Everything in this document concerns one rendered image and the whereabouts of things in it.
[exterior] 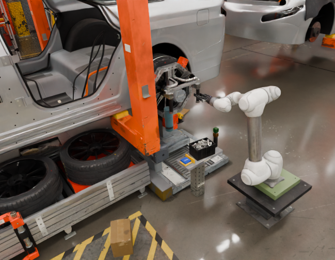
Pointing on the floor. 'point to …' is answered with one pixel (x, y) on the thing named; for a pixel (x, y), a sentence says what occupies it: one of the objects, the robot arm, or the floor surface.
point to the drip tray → (34, 148)
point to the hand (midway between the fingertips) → (197, 94)
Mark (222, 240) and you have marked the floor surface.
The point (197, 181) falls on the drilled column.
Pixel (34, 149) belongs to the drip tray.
